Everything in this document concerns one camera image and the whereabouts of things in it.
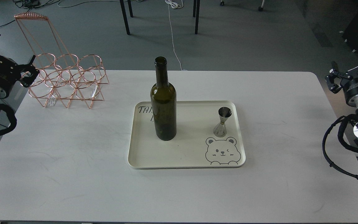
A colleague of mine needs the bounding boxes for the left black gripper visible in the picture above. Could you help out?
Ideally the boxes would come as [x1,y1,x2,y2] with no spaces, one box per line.
[0,34,39,88]

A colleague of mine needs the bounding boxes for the steel double jigger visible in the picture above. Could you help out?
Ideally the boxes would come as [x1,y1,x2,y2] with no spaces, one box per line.
[213,107,232,138]

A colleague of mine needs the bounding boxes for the dark green wine bottle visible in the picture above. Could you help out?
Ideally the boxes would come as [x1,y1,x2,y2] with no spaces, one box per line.
[150,56,177,141]

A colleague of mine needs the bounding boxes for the black table leg left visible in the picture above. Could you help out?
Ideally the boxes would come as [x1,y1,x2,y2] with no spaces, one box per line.
[119,0,134,35]

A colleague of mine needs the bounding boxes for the black table leg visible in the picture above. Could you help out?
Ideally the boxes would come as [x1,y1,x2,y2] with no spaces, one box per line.
[119,0,134,35]
[193,0,201,35]

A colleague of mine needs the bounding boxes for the black table leg right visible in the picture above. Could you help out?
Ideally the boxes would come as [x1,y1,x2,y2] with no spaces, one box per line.
[193,0,201,35]

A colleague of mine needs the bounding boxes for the cream bear serving tray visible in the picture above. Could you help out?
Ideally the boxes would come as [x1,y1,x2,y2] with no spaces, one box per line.
[127,100,246,169]

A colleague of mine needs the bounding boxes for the black corrugated cable right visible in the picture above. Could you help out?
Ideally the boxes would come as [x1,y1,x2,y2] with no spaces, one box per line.
[322,114,358,183]

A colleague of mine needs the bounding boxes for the copper wire wine rack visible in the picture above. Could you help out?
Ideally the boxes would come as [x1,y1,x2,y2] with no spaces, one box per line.
[14,12,110,109]

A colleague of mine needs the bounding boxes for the black floor cables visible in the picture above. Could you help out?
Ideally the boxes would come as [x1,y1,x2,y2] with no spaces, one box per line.
[13,0,61,9]

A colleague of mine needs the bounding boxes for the white floor cable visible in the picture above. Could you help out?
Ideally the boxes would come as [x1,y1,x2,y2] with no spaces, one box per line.
[165,0,188,71]

